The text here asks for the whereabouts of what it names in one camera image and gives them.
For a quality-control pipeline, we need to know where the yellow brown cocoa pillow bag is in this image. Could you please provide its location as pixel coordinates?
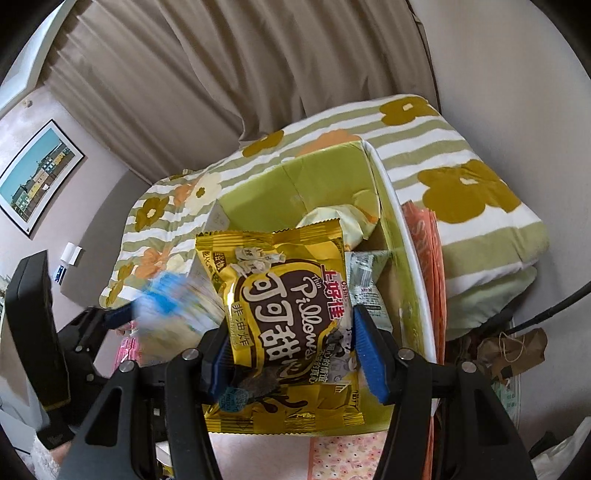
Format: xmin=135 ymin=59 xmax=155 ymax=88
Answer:
xmin=195 ymin=219 xmax=365 ymax=435

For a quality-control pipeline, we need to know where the white printed snack bag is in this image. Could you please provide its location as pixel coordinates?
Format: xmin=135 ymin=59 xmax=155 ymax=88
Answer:
xmin=345 ymin=250 xmax=393 ymax=333

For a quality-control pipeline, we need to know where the pink white bed sheet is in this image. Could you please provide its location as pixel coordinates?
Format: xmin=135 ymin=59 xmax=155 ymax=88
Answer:
xmin=110 ymin=202 xmax=449 ymax=480

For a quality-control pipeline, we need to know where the brown paper bag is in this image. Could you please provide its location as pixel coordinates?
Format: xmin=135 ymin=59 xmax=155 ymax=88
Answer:
xmin=477 ymin=328 xmax=548 ymax=384

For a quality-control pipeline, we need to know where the pale yellow chip bag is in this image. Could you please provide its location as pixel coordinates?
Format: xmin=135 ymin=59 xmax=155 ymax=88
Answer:
xmin=297 ymin=204 xmax=379 ymax=251

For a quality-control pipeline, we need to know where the framed city picture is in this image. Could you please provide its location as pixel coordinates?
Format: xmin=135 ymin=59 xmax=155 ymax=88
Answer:
xmin=1 ymin=120 xmax=85 ymax=238

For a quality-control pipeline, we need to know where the floral striped green quilt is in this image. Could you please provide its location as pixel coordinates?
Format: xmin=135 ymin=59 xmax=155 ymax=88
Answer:
xmin=98 ymin=95 xmax=549 ymax=339

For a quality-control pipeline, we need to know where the green cardboard snack box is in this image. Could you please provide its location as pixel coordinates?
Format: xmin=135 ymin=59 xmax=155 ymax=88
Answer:
xmin=219 ymin=141 xmax=437 ymax=435

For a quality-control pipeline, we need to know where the beige curtain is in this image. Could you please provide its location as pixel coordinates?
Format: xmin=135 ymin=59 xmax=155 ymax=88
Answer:
xmin=41 ymin=1 xmax=439 ymax=182

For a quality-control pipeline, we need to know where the white wall switch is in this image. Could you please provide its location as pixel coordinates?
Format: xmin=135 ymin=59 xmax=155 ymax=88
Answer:
xmin=60 ymin=242 xmax=83 ymax=266

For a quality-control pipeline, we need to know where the black cable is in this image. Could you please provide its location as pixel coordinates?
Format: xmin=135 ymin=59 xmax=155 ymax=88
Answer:
xmin=505 ymin=278 xmax=591 ymax=337

